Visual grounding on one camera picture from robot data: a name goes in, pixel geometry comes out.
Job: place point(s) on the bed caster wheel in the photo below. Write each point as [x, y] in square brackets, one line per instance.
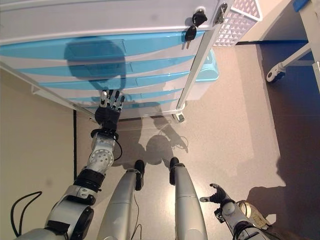
[275, 75]

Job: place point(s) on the cart caster wheel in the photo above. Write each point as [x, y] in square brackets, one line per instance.
[179, 117]

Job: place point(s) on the white cart locking bar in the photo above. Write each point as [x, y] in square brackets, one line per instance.
[197, 67]

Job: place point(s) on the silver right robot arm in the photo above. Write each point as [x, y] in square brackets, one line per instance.
[240, 222]

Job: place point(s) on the black cart keys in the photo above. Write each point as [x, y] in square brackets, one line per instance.
[191, 32]

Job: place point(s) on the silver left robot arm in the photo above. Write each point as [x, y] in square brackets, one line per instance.
[100, 157]

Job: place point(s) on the silver left robot leg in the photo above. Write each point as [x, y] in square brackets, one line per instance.
[120, 205]

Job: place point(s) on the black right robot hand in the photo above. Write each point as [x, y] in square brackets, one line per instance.
[221, 196]

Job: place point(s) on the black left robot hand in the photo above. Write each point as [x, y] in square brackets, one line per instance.
[107, 116]

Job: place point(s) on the clear bottle yellow capsules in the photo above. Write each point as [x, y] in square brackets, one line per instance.
[255, 216]

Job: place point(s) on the white medical cart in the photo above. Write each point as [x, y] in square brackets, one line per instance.
[75, 15]

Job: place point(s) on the white perforated basket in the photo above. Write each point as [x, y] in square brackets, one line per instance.
[237, 27]

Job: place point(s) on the blue white cart drawer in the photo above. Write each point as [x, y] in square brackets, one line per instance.
[155, 79]
[160, 65]
[155, 45]
[155, 103]
[160, 93]

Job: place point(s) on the white bin blue lid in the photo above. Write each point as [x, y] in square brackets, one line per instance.
[206, 72]

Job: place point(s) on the silver cart latch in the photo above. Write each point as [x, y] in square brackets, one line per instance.
[220, 13]

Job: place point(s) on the blue bed clip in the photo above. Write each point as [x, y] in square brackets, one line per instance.
[300, 5]

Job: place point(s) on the white hospital bed frame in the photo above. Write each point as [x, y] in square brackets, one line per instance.
[297, 55]

